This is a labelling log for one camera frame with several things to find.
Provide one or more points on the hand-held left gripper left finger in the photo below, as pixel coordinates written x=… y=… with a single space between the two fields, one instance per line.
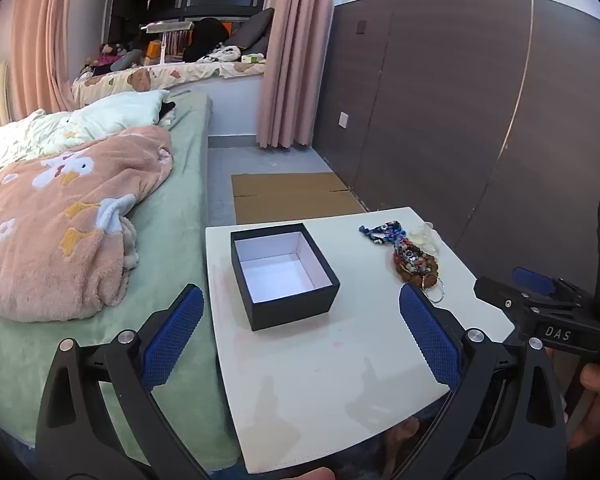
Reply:
x=172 y=340

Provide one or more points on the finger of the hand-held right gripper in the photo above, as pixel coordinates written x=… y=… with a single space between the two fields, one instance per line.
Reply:
x=532 y=280
x=500 y=297

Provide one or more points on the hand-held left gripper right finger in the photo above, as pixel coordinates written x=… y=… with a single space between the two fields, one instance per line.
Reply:
x=430 y=335

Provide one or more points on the white butterfly hair clip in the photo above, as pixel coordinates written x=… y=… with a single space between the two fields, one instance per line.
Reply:
x=424 y=237

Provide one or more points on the black square gift box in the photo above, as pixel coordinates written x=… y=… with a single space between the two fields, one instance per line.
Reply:
x=290 y=310

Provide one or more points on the person's foot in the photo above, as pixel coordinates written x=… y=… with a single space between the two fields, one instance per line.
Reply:
x=400 y=440

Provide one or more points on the bed with green sheet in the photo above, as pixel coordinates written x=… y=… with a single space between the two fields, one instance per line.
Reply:
x=180 y=210

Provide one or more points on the white table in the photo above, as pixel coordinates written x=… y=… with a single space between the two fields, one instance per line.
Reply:
x=305 y=385

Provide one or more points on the pink floral blanket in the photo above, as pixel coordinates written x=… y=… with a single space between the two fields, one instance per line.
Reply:
x=55 y=235

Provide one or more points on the flat brown cardboard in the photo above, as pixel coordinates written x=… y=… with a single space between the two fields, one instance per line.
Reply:
x=290 y=200

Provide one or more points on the light green quilt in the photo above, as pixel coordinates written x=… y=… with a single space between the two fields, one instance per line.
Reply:
x=115 y=110

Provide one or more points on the printed window seat cushion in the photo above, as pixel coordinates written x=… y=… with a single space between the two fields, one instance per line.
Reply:
x=180 y=72

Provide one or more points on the pile of stuffed toys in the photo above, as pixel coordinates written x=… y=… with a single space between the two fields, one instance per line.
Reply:
x=112 y=60

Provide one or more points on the white and black plush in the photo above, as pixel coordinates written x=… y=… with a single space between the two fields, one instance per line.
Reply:
x=222 y=54

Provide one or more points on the orange box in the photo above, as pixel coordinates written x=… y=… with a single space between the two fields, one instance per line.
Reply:
x=154 y=49

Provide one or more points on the green tissue box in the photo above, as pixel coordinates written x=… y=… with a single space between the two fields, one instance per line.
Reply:
x=252 y=59

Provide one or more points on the black bag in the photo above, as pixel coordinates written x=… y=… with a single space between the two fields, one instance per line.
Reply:
x=205 y=37

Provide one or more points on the pink curtain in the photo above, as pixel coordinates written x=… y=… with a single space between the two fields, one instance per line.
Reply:
x=295 y=60
x=42 y=35

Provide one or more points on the white folding rack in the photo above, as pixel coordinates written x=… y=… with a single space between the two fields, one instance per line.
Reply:
x=167 y=30

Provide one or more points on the dark grey pillow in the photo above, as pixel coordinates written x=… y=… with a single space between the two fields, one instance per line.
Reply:
x=252 y=30

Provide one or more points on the white wall switch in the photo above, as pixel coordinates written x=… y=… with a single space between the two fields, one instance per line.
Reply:
x=343 y=119

